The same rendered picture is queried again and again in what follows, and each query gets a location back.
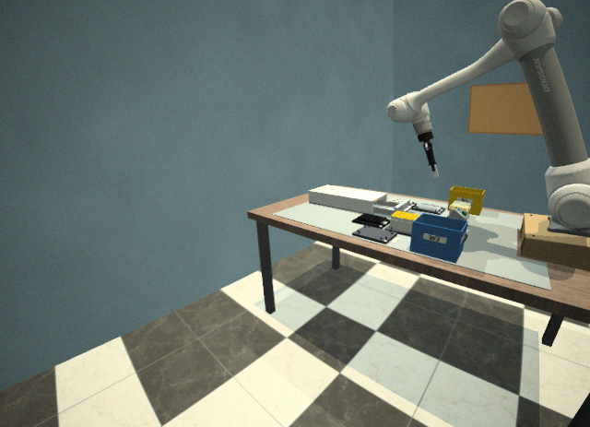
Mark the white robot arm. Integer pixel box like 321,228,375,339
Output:
387,0,590,238

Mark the blue bin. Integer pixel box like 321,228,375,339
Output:
409,213,467,263

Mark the pale grey bench mat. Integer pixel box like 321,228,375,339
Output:
272,202,551,291

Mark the yellow open-top bin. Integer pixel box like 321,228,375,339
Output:
447,186,485,216

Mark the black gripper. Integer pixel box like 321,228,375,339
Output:
418,131,439,178

